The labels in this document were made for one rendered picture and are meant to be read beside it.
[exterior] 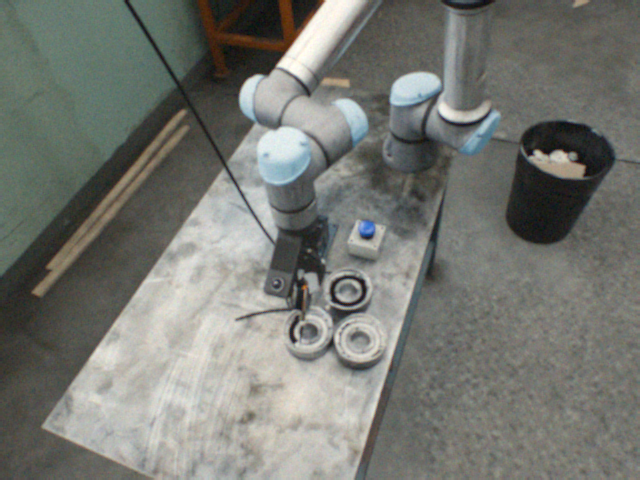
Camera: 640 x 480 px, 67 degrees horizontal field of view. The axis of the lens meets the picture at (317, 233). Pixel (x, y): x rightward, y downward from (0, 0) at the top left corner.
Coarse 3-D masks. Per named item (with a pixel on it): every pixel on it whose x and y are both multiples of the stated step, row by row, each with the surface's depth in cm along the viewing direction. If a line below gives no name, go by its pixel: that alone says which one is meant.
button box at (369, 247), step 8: (352, 232) 112; (376, 232) 112; (384, 232) 113; (352, 240) 111; (360, 240) 111; (368, 240) 111; (376, 240) 110; (384, 240) 115; (352, 248) 112; (360, 248) 111; (368, 248) 110; (376, 248) 109; (360, 256) 113; (368, 256) 112; (376, 256) 111
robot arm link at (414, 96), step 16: (400, 80) 118; (416, 80) 117; (432, 80) 116; (400, 96) 115; (416, 96) 113; (432, 96) 113; (400, 112) 118; (416, 112) 115; (400, 128) 121; (416, 128) 118
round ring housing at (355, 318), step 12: (348, 324) 100; (372, 324) 99; (336, 336) 98; (348, 336) 98; (360, 336) 100; (372, 336) 97; (384, 336) 97; (336, 348) 96; (384, 348) 94; (348, 360) 94; (360, 360) 94; (372, 360) 93
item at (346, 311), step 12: (336, 276) 107; (360, 276) 107; (324, 288) 104; (336, 288) 105; (348, 288) 108; (360, 288) 105; (372, 288) 103; (348, 300) 103; (348, 312) 101; (360, 312) 103
